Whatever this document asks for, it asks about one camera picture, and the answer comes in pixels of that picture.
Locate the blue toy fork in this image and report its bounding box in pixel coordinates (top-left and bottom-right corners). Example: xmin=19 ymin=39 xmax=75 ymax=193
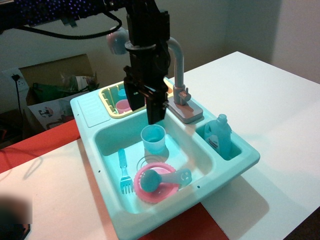
xmin=117 ymin=148 xmax=134 ymax=194

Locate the red mat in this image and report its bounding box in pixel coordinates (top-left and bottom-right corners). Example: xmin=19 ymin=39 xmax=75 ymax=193
xmin=0 ymin=120 xmax=80 ymax=173

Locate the small blue cup in rack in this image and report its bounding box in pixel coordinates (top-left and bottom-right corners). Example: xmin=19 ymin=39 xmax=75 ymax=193
xmin=117 ymin=88 xmax=127 ymax=100

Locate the white wall outlet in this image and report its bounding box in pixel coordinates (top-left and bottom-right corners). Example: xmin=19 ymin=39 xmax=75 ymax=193
xmin=2 ymin=67 xmax=29 ymax=93

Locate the pink cup in rack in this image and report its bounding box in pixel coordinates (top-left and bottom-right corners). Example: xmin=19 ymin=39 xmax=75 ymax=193
xmin=115 ymin=99 xmax=131 ymax=114

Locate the pink toy plate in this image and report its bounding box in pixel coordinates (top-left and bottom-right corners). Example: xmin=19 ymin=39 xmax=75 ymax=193
xmin=133 ymin=162 xmax=179 ymax=204

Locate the grey toy faucet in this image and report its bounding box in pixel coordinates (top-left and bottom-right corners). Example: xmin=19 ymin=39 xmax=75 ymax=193
xmin=106 ymin=27 xmax=203 ymax=124

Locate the blue dish soap bottle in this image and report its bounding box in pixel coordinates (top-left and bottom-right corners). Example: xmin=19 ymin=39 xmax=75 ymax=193
xmin=204 ymin=114 xmax=232 ymax=159

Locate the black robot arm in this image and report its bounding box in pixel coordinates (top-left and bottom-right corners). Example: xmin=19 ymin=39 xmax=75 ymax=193
xmin=0 ymin=0 xmax=171 ymax=125

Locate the yellow dish rack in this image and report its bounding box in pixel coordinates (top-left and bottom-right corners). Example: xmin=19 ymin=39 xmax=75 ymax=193
xmin=98 ymin=79 xmax=175 ymax=119

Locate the black power cable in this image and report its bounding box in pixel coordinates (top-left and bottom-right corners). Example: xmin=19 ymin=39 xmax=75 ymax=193
xmin=11 ymin=74 xmax=25 ymax=141

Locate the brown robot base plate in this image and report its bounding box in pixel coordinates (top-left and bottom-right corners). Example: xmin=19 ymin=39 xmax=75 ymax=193
xmin=0 ymin=223 xmax=31 ymax=240

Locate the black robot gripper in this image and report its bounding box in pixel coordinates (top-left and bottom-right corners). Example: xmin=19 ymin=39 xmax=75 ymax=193
xmin=123 ymin=41 xmax=171 ymax=125

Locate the cardboard box with bags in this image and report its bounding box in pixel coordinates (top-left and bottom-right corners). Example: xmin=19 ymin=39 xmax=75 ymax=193
xmin=19 ymin=54 xmax=99 ymax=131

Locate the turquoise toy sink unit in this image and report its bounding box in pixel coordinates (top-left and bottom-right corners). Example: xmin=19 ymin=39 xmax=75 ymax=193
xmin=70 ymin=90 xmax=260 ymax=240

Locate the blue toy spoon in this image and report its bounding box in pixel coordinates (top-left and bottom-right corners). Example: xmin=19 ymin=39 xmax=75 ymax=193
xmin=140 ymin=168 xmax=192 ymax=193

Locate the large blue cup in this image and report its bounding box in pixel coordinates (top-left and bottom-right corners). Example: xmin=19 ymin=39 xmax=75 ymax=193
xmin=140 ymin=124 xmax=166 ymax=154

